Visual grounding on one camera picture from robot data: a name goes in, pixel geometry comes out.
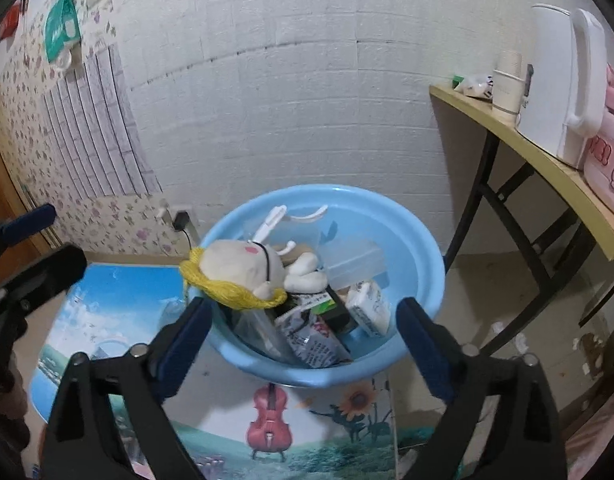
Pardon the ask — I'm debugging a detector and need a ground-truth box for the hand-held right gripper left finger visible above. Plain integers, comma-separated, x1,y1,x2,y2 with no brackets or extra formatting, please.
40,296,214,480

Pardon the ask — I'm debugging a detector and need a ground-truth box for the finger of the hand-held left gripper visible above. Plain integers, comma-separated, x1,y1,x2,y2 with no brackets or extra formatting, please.
0,242,88,321
0,203,57,261

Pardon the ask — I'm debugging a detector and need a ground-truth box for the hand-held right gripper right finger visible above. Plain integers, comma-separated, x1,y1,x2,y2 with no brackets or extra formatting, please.
396,296,570,480

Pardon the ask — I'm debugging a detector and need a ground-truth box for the small white carton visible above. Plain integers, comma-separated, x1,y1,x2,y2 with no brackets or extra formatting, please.
344,280,392,338

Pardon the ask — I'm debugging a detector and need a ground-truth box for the clear plastic bag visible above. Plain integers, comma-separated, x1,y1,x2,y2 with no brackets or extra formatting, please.
232,307,298,363

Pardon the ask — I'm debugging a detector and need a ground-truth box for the white doll with yellow hair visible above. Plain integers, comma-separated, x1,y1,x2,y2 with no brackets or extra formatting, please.
179,239,328,309

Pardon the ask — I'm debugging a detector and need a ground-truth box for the black box with green label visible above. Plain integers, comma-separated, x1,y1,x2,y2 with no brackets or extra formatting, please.
274,290,360,336

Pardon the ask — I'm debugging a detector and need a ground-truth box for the dark printed packet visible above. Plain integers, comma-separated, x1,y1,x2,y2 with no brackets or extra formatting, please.
279,310,353,368

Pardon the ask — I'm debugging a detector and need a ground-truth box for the light blue plastic basin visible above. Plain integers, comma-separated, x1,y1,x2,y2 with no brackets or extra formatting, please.
199,184,445,388

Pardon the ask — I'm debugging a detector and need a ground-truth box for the brown plush toy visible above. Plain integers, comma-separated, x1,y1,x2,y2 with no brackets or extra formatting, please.
279,242,315,266

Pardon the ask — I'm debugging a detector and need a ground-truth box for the person's left forearm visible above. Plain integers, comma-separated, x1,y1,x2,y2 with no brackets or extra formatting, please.
0,380,45,480

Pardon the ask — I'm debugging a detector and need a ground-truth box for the orange wooden door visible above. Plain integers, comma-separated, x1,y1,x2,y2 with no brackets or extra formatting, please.
0,110,53,261

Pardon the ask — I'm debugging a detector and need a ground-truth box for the low table with printed top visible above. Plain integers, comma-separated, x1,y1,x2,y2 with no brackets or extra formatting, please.
30,262,403,480

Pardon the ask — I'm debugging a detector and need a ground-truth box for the black plug charger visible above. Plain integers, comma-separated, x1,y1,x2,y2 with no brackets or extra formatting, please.
173,211,193,241

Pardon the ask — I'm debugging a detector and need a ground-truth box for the pink blanket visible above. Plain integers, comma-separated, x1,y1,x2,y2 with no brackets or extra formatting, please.
562,390,614,480

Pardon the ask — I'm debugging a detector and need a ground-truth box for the green plastic bag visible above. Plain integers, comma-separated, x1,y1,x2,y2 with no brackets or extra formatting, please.
44,0,83,63

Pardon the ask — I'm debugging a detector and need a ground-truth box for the wooden desk with black legs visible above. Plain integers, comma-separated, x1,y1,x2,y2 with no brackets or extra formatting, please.
429,83,614,356

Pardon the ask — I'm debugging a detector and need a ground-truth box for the pink rice cooker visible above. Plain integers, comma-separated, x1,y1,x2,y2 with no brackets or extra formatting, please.
584,65,614,221

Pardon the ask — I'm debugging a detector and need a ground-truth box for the white packet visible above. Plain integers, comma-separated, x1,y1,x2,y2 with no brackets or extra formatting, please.
453,74,495,101

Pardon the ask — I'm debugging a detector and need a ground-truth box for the stack of paper cups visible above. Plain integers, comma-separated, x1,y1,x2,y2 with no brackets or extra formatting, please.
492,50,530,125

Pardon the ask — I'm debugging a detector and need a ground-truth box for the white electric kettle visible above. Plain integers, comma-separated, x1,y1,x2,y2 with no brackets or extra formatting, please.
515,4,608,170

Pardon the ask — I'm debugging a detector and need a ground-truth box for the white wall socket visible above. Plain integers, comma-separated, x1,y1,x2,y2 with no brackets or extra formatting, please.
157,200,193,223

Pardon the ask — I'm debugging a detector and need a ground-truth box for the red wall box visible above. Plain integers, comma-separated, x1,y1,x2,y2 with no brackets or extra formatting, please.
0,0,32,41

